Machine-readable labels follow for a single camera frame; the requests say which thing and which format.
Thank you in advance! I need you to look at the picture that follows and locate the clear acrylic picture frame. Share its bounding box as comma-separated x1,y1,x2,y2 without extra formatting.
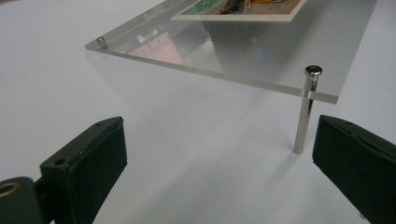
83,0,379,105

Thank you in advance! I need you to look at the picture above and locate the long metal frame post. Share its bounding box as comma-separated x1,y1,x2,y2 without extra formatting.
292,64,323,156

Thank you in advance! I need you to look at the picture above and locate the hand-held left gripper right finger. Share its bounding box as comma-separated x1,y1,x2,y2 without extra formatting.
312,114,396,224

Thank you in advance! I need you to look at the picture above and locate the painting print of boats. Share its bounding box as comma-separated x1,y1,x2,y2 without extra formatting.
171,0,307,22

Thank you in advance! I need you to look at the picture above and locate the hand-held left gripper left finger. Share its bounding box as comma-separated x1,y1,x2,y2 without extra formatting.
39,116,128,224

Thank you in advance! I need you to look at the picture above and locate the short metal frame screw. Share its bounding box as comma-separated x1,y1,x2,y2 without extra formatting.
95,36,108,50

